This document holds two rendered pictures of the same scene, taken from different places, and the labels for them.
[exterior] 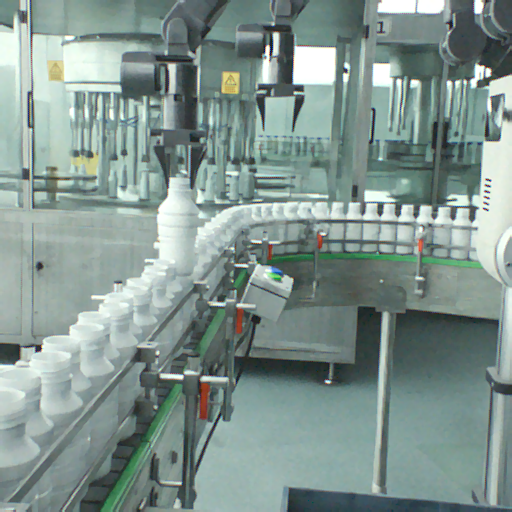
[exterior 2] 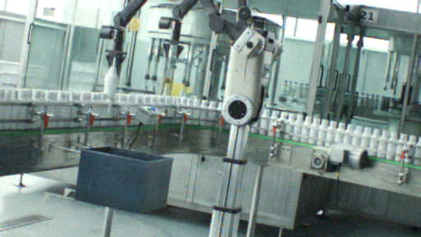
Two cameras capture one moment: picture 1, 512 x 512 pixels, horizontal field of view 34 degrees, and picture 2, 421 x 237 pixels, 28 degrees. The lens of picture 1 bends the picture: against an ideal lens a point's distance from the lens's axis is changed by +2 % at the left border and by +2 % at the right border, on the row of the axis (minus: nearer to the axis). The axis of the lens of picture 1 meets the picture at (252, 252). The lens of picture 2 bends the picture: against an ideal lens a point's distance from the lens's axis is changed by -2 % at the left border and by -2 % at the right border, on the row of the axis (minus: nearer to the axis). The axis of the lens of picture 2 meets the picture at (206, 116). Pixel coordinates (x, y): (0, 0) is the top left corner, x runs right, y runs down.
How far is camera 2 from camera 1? 2.99 m
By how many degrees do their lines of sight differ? 13
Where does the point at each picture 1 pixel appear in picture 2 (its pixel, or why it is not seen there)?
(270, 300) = (144, 116)
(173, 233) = (108, 84)
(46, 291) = not seen: hidden behind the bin
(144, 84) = (106, 35)
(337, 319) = (285, 198)
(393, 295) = (261, 156)
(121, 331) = (73, 98)
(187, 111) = (117, 44)
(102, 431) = (61, 115)
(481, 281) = (302, 152)
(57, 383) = (49, 95)
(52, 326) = not seen: hidden behind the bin
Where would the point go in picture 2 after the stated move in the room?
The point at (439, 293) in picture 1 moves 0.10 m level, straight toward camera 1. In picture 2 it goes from (283, 157) to (277, 157)
